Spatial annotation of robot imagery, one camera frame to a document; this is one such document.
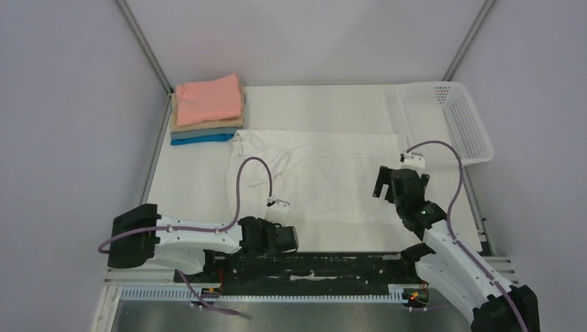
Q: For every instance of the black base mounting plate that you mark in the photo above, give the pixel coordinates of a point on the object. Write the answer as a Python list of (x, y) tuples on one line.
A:
[(306, 273)]

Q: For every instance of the folded beige t shirt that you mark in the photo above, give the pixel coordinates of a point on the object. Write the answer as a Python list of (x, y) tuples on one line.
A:
[(175, 128)]

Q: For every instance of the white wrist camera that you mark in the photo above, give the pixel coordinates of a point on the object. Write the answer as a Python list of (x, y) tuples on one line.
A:
[(412, 160), (277, 211)]

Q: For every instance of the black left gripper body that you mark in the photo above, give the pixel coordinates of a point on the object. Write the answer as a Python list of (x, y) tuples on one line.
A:
[(267, 224)]

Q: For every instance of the folded bright blue t shirt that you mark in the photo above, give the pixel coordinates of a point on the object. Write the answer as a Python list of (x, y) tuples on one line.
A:
[(223, 137)]

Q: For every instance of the right aluminium frame post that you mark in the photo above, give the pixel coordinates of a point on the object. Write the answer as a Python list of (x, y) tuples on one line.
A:
[(468, 40)]

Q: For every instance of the folded grey-blue t shirt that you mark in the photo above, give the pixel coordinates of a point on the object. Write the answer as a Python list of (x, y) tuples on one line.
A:
[(195, 133)]

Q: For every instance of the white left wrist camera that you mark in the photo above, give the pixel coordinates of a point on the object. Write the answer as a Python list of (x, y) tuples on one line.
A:
[(277, 211)]

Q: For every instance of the folded pink t shirt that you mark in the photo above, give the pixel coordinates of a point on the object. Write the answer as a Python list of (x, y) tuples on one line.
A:
[(212, 100)]

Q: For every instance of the white slotted cable duct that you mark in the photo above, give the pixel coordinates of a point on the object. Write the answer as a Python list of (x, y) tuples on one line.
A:
[(177, 294)]

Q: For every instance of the white t shirt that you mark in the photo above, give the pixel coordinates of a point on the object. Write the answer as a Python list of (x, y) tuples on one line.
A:
[(326, 177)]

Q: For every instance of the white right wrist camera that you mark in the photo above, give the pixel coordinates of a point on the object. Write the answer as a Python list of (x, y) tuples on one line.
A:
[(412, 160)]

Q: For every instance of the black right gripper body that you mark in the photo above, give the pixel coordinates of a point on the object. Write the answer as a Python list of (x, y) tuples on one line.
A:
[(395, 182)]

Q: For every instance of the aluminium frame post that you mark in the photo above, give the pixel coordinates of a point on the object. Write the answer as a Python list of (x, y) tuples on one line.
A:
[(468, 40), (144, 45)]

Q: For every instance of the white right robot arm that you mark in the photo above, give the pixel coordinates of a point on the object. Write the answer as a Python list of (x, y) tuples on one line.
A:
[(486, 299)]

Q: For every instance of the left aluminium frame post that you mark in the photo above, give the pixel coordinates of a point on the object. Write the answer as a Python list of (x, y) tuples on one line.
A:
[(144, 45)]

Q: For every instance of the white perforated plastic basket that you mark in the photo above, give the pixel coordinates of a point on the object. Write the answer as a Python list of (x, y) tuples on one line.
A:
[(443, 111)]

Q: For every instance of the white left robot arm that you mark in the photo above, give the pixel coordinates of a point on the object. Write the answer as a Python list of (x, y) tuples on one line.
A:
[(144, 236)]

